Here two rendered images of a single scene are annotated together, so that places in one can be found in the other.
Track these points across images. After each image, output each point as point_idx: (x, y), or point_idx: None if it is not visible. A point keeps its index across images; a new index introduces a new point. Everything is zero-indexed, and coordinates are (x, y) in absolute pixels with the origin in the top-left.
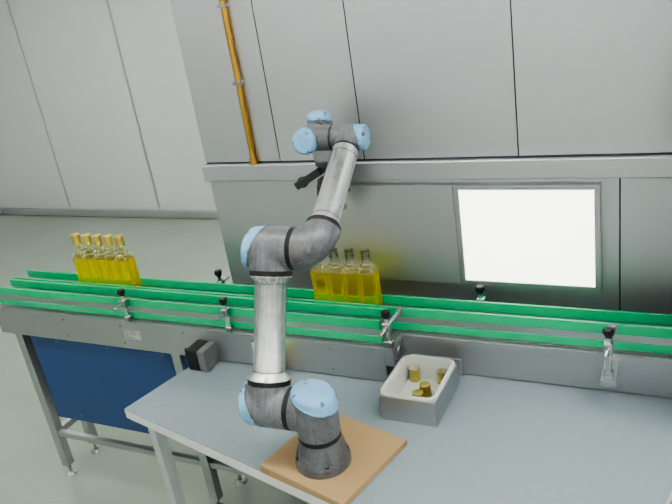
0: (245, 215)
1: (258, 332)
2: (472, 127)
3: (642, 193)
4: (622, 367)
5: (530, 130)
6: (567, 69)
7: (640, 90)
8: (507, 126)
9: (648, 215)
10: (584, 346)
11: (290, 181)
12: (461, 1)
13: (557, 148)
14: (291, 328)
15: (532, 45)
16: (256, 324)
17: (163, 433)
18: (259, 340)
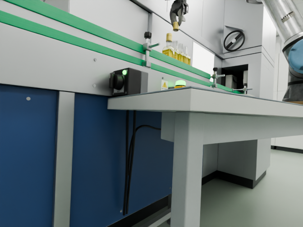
0: (97, 8)
1: (297, 8)
2: (194, 22)
3: (216, 60)
4: None
5: (204, 31)
6: (209, 18)
7: (217, 32)
8: (200, 27)
9: (217, 67)
10: None
11: (133, 3)
12: None
13: (207, 40)
14: (180, 73)
15: (205, 6)
16: (294, 3)
17: (260, 111)
18: (300, 12)
